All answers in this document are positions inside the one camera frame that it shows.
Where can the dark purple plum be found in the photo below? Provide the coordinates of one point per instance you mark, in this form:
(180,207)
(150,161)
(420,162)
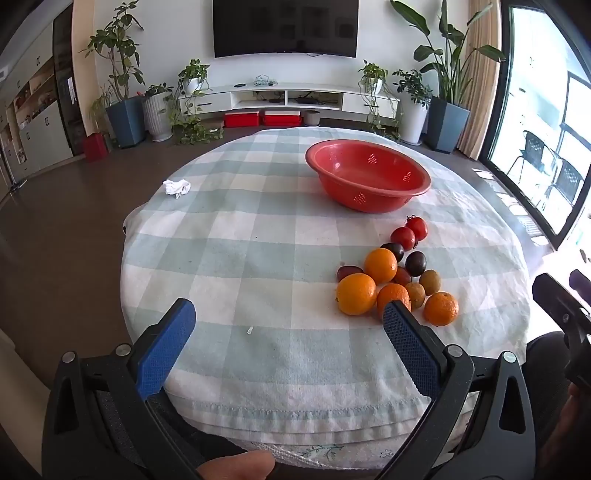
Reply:
(415,263)
(394,250)

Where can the orange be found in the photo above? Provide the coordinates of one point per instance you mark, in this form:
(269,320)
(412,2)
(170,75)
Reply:
(355,293)
(393,294)
(381,264)
(441,308)

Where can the white floating media cabinet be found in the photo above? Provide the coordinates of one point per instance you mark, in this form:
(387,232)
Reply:
(217,99)

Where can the trailing pothos in white pot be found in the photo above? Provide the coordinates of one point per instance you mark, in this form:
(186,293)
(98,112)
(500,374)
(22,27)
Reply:
(194,74)

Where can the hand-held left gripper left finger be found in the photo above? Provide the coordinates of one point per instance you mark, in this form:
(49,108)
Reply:
(166,350)

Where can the white wall cupboards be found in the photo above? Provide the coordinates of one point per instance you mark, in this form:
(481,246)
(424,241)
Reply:
(41,129)

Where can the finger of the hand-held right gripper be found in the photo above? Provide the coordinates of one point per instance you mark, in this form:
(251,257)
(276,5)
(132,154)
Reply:
(554,295)
(581,284)

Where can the dark glass cabinet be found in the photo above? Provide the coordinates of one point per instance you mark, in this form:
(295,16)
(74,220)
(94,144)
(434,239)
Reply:
(62,60)

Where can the tall tree in blue pot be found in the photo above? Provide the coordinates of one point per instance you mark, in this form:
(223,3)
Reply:
(125,122)

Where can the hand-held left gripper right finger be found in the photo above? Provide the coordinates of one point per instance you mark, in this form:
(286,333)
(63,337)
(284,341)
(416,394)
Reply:
(411,346)

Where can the white floral undercloth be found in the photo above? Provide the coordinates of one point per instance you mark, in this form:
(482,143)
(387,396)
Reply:
(323,454)

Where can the plant in white ribbed pot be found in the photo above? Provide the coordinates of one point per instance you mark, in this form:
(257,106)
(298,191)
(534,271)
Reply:
(157,115)

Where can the beige curtain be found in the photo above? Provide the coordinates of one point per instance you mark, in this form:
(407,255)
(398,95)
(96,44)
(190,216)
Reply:
(485,115)

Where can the red storage box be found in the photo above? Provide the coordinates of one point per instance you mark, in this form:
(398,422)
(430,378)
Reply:
(241,120)
(282,118)

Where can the sliding glass door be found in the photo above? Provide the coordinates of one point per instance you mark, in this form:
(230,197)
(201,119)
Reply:
(531,92)

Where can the person's right forearm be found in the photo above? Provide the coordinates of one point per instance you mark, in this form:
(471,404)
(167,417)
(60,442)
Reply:
(572,434)

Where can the black balcony chair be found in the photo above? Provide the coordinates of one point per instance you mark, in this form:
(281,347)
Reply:
(535,152)
(568,180)

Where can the person's dark trouser leg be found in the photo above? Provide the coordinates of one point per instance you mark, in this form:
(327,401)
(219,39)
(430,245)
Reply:
(545,369)

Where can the black wall television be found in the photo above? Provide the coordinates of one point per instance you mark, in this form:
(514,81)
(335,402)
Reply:
(286,27)

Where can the trailing vine plant on cabinet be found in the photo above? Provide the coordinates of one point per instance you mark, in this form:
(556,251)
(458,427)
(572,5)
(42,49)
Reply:
(373,76)

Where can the crumpled white tissue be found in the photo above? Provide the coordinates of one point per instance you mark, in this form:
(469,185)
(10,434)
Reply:
(175,187)

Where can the plant in tall white pot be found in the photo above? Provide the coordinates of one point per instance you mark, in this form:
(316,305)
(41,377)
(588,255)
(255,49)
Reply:
(413,120)

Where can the small grey flower pot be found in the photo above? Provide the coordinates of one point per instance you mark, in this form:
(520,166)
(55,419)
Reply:
(311,118)

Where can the green white checked tablecloth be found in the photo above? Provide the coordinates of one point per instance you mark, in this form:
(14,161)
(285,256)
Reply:
(258,240)

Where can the brownish green round fruit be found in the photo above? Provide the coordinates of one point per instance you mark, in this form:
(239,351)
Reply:
(430,281)
(415,295)

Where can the large-leaf plant in blue pot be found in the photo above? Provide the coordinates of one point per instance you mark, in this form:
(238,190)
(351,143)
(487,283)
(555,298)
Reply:
(445,127)

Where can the red bin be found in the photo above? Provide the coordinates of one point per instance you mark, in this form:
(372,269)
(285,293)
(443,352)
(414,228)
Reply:
(96,147)

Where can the person's left hand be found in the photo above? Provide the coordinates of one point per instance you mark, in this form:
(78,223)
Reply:
(235,465)

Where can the red plastic colander bowl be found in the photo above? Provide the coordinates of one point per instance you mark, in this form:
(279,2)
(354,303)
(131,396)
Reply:
(369,166)

